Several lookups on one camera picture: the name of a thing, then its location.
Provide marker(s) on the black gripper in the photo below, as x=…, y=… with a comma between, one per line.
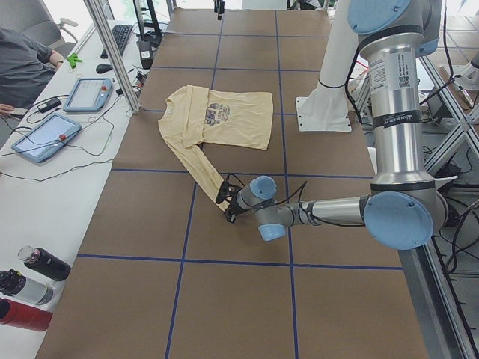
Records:
x=233, y=204

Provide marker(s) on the cream long-sleeve graphic shirt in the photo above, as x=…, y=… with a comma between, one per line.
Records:
x=196, y=115

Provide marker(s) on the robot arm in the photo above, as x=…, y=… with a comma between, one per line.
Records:
x=404, y=208

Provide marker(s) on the blue teach pendant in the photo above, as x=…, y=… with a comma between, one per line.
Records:
x=88, y=95
x=46, y=139

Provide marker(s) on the black computer mouse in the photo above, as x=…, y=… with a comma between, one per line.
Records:
x=103, y=68

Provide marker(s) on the black bottle steel cap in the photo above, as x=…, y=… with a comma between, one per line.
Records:
x=45, y=263

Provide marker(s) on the black keyboard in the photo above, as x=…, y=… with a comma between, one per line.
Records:
x=121, y=34

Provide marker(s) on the red bottle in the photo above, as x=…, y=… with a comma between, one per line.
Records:
x=23, y=316

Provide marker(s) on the person in grey shirt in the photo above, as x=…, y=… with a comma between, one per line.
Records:
x=27, y=66

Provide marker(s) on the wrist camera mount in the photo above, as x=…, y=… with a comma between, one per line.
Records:
x=220, y=197

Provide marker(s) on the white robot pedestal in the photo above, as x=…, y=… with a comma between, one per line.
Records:
x=326, y=109

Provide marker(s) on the aluminium frame post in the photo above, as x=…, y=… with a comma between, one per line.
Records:
x=96, y=12

